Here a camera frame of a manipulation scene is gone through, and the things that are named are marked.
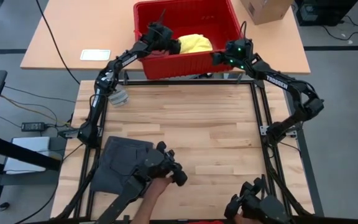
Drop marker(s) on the black equipment cabinet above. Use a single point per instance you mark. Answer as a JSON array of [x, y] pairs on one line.
[[325, 11]]

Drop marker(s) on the black caster wheel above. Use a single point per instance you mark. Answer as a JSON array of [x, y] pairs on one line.
[[3, 206]]

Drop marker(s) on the light orange wooden table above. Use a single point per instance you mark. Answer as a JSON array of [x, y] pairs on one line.
[[89, 28]]

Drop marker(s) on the black power adapter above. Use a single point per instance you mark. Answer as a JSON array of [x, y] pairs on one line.
[[33, 126]]

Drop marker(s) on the red plastic laundry bin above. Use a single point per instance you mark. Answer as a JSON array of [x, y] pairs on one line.
[[204, 18]]

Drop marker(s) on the yellow t-shirt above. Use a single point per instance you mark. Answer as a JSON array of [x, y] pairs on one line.
[[194, 43]]

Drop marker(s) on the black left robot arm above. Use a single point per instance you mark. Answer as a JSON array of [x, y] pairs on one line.
[[95, 109]]

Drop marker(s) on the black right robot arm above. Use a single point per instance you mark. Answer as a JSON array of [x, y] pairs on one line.
[[278, 82]]

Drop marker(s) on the cardboard box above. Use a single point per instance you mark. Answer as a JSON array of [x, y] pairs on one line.
[[266, 9]]

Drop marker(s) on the person's right hand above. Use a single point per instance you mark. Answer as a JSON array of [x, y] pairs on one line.
[[241, 217]]

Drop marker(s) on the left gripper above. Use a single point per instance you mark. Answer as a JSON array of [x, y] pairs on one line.
[[160, 37]]

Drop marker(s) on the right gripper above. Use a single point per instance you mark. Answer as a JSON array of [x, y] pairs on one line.
[[235, 62]]

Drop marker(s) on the person's left forearm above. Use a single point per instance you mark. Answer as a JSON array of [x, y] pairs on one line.
[[145, 208]]

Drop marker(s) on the dark grey shorts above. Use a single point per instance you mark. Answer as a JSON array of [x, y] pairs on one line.
[[120, 161]]

